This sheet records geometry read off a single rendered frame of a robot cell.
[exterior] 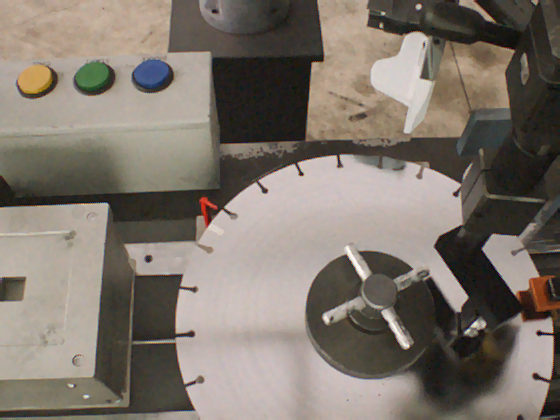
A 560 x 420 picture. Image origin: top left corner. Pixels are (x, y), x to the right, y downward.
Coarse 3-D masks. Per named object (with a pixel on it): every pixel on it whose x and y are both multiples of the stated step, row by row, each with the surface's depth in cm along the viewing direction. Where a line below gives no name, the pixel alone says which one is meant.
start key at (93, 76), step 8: (88, 64) 68; (96, 64) 68; (104, 64) 68; (80, 72) 67; (88, 72) 67; (96, 72) 67; (104, 72) 67; (80, 80) 66; (88, 80) 66; (96, 80) 66; (104, 80) 67; (88, 88) 66; (96, 88) 67
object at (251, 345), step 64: (256, 192) 55; (320, 192) 56; (384, 192) 56; (448, 192) 57; (192, 256) 52; (256, 256) 52; (320, 256) 52; (512, 256) 54; (192, 320) 49; (256, 320) 49; (448, 320) 50; (512, 320) 50; (256, 384) 46; (320, 384) 47; (384, 384) 47; (448, 384) 47; (512, 384) 47
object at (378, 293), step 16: (352, 256) 47; (368, 272) 46; (416, 272) 47; (368, 288) 45; (384, 288) 45; (400, 288) 46; (352, 304) 45; (368, 304) 45; (384, 304) 45; (336, 320) 45; (400, 320) 45; (400, 336) 44
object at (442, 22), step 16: (432, 0) 31; (432, 16) 30; (448, 16) 30; (464, 16) 30; (480, 16) 31; (432, 32) 31; (448, 32) 31; (464, 32) 31; (480, 32) 31; (496, 32) 31; (512, 32) 31; (512, 48) 32
